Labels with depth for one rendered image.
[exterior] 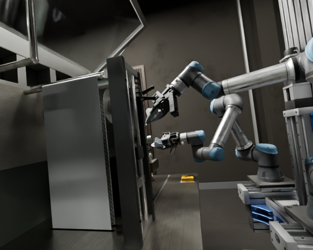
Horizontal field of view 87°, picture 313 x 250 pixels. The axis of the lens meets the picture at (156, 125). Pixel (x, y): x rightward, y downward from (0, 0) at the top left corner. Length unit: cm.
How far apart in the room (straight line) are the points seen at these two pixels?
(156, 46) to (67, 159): 344
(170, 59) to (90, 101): 318
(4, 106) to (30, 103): 10
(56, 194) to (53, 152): 15
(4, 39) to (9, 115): 29
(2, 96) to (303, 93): 130
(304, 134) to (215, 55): 287
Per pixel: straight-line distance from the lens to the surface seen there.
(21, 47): 91
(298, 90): 110
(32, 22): 54
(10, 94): 81
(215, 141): 98
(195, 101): 343
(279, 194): 135
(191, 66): 80
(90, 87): 63
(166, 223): 65
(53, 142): 72
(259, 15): 396
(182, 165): 347
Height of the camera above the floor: 121
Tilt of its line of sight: 3 degrees up
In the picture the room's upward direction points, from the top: 6 degrees counter-clockwise
